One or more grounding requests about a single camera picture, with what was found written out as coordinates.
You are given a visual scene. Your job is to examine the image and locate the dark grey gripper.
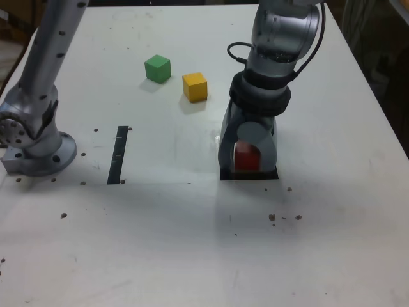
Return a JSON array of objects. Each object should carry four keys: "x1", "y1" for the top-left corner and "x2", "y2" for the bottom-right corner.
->
[{"x1": 218, "y1": 100, "x2": 279, "y2": 173}]

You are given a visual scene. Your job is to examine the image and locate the red cube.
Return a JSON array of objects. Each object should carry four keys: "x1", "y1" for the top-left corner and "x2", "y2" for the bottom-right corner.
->
[{"x1": 235, "y1": 142, "x2": 261, "y2": 172}]

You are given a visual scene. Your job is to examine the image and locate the yellow cube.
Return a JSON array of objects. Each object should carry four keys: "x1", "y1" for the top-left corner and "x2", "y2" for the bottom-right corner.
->
[{"x1": 181, "y1": 72, "x2": 209, "y2": 104}]

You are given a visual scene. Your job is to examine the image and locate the green cube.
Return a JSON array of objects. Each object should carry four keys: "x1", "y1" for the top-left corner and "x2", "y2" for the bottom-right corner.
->
[{"x1": 144, "y1": 54, "x2": 172, "y2": 84}]

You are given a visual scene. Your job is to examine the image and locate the black tape square outline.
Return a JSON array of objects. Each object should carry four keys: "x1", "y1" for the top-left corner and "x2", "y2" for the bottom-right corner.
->
[{"x1": 217, "y1": 136, "x2": 279, "y2": 181}]

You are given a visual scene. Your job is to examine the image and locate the black tape strip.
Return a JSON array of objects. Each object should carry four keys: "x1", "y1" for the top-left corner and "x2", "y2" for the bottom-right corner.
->
[{"x1": 107, "y1": 125, "x2": 130, "y2": 185}]

